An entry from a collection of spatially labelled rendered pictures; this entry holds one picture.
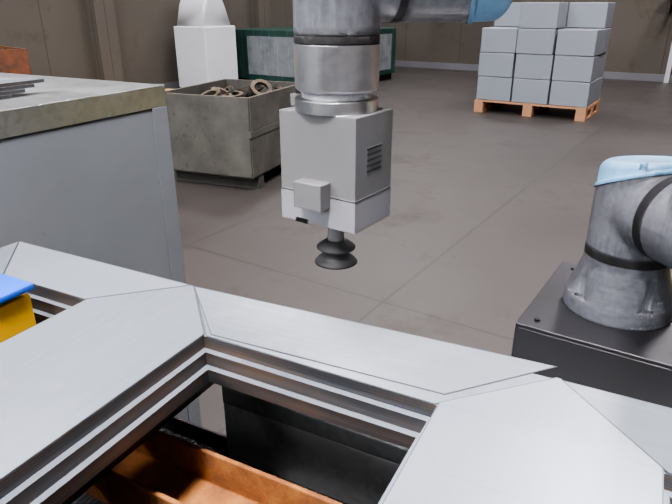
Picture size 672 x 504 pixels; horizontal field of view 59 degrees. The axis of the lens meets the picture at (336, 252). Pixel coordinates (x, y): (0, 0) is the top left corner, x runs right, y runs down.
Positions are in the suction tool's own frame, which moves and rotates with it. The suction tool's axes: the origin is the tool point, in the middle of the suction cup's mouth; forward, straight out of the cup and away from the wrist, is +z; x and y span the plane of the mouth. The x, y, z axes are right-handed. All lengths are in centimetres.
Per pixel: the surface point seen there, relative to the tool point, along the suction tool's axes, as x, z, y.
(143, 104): 27, -6, -63
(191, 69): 567, 62, -646
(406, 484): -13.8, 9.3, 16.0
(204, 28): 571, 6, -617
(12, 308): -16.1, 9.0, -34.8
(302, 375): -5.6, 10.6, -0.2
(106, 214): 15, 12, -61
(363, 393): -4.7, 10.6, 6.5
